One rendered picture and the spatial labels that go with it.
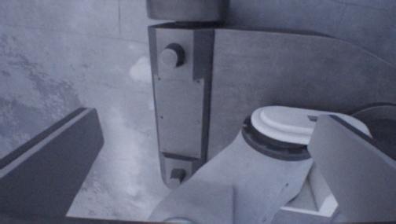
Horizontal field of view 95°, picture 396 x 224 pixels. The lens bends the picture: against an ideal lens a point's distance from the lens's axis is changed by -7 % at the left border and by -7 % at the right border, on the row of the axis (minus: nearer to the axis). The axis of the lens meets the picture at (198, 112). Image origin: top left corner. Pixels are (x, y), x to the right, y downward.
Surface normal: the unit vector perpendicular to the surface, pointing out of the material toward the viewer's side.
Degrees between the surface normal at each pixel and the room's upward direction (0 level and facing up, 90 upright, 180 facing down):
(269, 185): 90
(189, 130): 0
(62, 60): 0
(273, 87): 0
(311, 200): 90
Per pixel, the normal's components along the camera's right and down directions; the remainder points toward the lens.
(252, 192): 0.03, -0.88
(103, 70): -0.21, 0.47
